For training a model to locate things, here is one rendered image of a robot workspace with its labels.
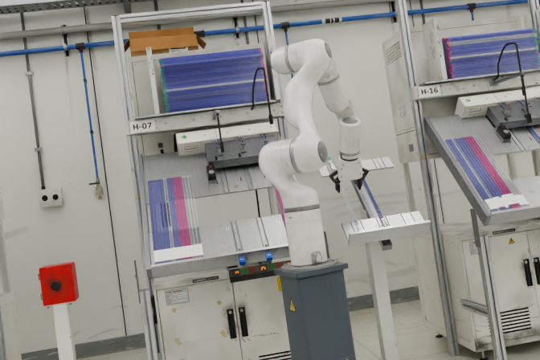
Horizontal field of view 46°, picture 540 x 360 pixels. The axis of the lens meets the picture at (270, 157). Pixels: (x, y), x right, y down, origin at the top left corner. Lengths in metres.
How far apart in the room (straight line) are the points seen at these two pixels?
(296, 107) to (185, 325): 1.25
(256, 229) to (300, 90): 0.78
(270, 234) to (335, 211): 2.04
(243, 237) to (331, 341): 0.77
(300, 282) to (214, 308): 0.98
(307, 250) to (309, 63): 0.63
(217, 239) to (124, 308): 2.03
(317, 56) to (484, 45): 1.48
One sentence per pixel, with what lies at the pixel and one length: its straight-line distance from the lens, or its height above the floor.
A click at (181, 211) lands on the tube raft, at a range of 2.79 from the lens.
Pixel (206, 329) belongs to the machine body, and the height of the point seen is 0.39.
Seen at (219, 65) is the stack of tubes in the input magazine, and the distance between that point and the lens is 3.11.
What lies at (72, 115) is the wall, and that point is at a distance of 4.64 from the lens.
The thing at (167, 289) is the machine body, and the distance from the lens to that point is 2.92.
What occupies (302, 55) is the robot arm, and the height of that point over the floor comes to 1.41.
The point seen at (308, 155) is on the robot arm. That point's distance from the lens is 2.02.
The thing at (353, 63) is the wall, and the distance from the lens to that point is 4.83.
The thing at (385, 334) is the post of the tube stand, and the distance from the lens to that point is 2.90.
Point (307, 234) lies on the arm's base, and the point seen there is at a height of 0.81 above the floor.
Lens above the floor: 0.98
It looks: 3 degrees up
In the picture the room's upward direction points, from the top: 8 degrees counter-clockwise
